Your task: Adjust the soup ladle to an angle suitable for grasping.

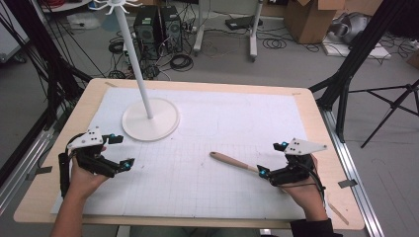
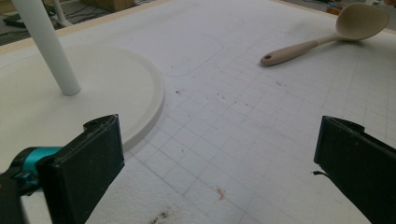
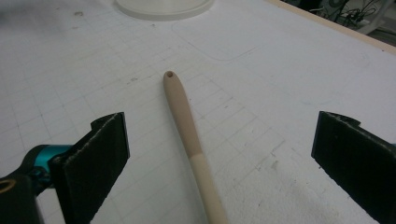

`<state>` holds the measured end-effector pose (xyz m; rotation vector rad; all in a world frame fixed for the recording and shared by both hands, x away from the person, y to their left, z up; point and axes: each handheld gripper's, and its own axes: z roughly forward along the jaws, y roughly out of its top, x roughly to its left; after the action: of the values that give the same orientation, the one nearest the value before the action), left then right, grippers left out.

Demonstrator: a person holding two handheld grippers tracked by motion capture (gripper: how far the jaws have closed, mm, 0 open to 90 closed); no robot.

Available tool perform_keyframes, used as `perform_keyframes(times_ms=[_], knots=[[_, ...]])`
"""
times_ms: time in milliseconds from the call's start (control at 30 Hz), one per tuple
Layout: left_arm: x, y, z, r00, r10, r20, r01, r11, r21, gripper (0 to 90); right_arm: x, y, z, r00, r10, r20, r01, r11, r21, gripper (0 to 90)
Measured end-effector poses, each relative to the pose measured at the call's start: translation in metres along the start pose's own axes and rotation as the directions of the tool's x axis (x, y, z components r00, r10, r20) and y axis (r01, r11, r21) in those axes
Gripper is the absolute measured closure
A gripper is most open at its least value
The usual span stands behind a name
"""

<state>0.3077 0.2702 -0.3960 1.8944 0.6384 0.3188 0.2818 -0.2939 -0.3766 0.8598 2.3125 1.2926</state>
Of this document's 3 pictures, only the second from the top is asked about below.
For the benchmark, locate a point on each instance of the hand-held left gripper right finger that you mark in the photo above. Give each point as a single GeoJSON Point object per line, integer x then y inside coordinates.
{"type": "Point", "coordinates": [358, 165]}

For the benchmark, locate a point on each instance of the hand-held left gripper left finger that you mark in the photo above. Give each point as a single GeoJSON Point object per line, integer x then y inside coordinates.
{"type": "Point", "coordinates": [81, 168]}

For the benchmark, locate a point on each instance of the beige spoon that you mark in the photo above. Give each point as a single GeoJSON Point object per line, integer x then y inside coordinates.
{"type": "Point", "coordinates": [348, 28]}

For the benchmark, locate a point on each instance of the white stand with round base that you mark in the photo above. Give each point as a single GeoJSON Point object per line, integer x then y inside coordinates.
{"type": "Point", "coordinates": [93, 90]}

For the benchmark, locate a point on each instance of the white stand leg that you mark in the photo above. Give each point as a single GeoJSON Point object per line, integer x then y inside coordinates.
{"type": "Point", "coordinates": [60, 14]}

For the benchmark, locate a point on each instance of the cardboard box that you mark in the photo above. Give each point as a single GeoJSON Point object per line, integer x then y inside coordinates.
{"type": "Point", "coordinates": [109, 3]}

